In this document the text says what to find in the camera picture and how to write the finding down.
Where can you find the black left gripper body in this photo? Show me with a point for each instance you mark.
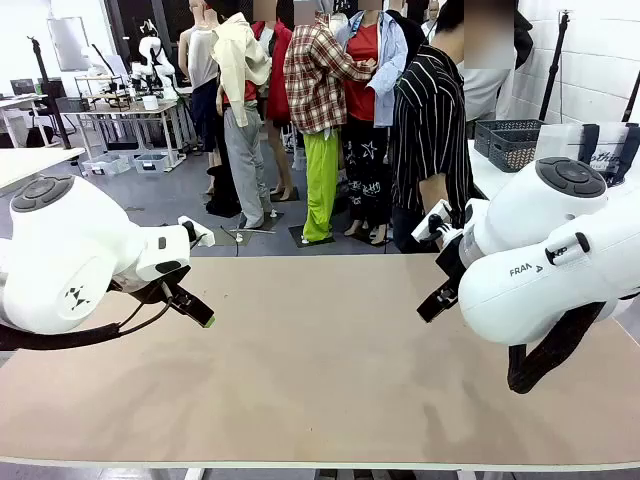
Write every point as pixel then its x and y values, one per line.
pixel 150 291

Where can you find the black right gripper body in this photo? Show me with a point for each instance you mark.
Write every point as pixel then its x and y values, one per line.
pixel 454 260

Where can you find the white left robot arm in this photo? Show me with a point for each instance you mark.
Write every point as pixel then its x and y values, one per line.
pixel 75 240

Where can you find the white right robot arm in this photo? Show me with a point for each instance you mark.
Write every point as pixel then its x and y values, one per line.
pixel 525 280

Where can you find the person's right forearm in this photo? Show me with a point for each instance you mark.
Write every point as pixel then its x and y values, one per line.
pixel 434 195

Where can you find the grey mannequin floor plate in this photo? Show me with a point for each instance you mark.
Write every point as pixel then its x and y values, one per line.
pixel 293 195
pixel 274 220
pixel 215 237
pixel 372 240
pixel 299 241

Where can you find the white side table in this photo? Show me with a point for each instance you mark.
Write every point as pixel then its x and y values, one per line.
pixel 30 162
pixel 492 185

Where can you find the black cloth heap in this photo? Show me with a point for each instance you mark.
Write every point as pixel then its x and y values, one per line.
pixel 222 195

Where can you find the grey plastic floor bin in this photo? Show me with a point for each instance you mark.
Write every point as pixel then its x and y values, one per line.
pixel 107 165
pixel 152 164

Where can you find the person in striped shirt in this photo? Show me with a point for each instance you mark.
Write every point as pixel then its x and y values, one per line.
pixel 430 125

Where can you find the mannequin in cream jacket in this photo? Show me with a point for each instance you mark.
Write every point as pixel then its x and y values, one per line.
pixel 240 150

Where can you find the person in white shirt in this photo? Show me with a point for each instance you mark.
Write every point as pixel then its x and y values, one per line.
pixel 485 95

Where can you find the background work desk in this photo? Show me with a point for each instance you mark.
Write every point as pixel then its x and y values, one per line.
pixel 125 112

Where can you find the mannequin in red top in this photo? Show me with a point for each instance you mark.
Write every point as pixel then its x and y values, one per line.
pixel 360 100

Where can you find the black tripod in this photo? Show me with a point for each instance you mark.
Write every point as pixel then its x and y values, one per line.
pixel 555 65
pixel 50 90

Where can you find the mannequin in plaid shirt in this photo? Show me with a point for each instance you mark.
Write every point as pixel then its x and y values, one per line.
pixel 320 80

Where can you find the mannequin in black jacket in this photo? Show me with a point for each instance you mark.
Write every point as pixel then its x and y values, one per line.
pixel 412 35

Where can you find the mannequin in white tank top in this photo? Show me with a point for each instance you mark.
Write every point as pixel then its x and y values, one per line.
pixel 200 60

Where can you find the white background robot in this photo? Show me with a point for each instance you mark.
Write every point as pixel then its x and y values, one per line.
pixel 157 50

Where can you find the mannequin in red jacket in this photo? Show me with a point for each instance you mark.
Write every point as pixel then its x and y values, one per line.
pixel 280 75

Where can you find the white board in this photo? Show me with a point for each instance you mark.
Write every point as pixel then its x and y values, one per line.
pixel 70 42

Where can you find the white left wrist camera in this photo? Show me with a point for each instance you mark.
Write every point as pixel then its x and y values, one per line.
pixel 197 232

